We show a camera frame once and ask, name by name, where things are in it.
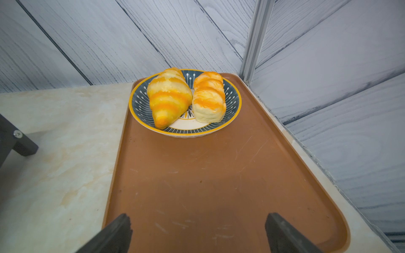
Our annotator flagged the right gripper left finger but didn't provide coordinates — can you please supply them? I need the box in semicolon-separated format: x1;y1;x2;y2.
77;214;133;253

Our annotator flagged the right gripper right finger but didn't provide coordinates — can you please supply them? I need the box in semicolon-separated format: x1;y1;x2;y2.
265;213;322;253

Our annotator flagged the brown wooden tray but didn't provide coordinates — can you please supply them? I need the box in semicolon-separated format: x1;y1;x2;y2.
103;73;350;253

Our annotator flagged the two-tier wooden metal shelf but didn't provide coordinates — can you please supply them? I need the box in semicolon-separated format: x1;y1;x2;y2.
1;115;39;166

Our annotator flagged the left croissant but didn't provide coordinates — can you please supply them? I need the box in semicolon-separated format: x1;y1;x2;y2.
147;67;193;130

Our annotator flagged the croissant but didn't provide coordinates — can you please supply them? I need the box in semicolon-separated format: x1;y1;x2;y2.
147;67;193;130
192;72;226;123

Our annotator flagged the right croissant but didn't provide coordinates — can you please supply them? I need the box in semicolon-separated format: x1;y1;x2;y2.
192;72;226;123

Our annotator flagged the blue patterned plate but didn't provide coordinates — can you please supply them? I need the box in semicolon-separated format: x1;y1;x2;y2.
129;74;242;138

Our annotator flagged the right aluminium frame post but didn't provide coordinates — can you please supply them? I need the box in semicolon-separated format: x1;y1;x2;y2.
239;0;275;85

